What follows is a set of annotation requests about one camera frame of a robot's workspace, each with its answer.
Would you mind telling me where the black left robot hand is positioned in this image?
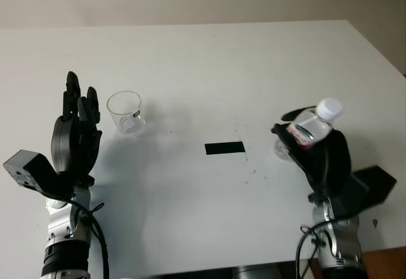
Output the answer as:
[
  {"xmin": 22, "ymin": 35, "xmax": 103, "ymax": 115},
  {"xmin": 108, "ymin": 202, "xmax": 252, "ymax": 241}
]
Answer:
[{"xmin": 50, "ymin": 71, "xmax": 103, "ymax": 185}]

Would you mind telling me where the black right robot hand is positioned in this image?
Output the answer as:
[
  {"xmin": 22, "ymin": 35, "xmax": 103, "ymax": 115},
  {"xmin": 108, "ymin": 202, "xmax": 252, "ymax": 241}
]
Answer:
[{"xmin": 270, "ymin": 107, "xmax": 353, "ymax": 199}]

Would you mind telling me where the clear water bottle red label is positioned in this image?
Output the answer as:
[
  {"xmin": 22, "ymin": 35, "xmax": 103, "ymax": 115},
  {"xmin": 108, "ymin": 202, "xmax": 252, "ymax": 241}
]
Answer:
[{"xmin": 274, "ymin": 97, "xmax": 345, "ymax": 161}]

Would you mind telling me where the clear glass cup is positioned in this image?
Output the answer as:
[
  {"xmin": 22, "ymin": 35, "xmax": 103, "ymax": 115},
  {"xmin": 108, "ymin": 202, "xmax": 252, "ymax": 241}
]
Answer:
[{"xmin": 106, "ymin": 91, "xmax": 147, "ymax": 137}]

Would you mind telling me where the black tape strip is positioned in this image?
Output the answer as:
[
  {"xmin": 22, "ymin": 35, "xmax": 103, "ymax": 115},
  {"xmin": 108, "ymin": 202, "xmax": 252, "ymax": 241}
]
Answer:
[{"xmin": 204, "ymin": 141, "xmax": 247, "ymax": 156}]

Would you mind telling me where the dark robot torso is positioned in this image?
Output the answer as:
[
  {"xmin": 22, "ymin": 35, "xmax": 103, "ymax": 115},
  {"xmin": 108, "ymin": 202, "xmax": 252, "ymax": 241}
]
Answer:
[{"xmin": 120, "ymin": 261, "xmax": 305, "ymax": 279}]

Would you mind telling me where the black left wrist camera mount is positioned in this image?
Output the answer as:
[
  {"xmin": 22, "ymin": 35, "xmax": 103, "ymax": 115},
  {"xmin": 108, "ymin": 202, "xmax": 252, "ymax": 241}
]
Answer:
[{"xmin": 3, "ymin": 150, "xmax": 75, "ymax": 199}]

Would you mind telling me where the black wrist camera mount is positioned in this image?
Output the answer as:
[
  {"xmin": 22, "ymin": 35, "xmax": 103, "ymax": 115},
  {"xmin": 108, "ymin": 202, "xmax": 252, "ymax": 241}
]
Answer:
[
  {"xmin": 332, "ymin": 164, "xmax": 397, "ymax": 219},
  {"xmin": 3, "ymin": 150, "xmax": 75, "ymax": 199}
]

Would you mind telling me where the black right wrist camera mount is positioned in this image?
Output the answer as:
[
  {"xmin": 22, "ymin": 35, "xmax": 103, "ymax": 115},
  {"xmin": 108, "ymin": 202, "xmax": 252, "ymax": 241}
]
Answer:
[{"xmin": 332, "ymin": 164, "xmax": 397, "ymax": 219}]

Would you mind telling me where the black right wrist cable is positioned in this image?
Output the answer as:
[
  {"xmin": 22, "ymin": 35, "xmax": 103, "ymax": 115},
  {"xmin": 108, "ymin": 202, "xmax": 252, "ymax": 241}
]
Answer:
[{"xmin": 294, "ymin": 217, "xmax": 337, "ymax": 279}]

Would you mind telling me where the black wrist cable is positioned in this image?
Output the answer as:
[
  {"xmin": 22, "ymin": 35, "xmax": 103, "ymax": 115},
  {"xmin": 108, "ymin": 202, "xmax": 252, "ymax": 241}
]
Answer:
[
  {"xmin": 68, "ymin": 198, "xmax": 110, "ymax": 279},
  {"xmin": 294, "ymin": 217, "xmax": 337, "ymax": 279}
]

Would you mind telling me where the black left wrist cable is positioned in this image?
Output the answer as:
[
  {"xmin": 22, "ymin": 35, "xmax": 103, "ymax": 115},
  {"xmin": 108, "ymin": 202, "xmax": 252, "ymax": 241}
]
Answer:
[{"xmin": 68, "ymin": 198, "xmax": 110, "ymax": 279}]

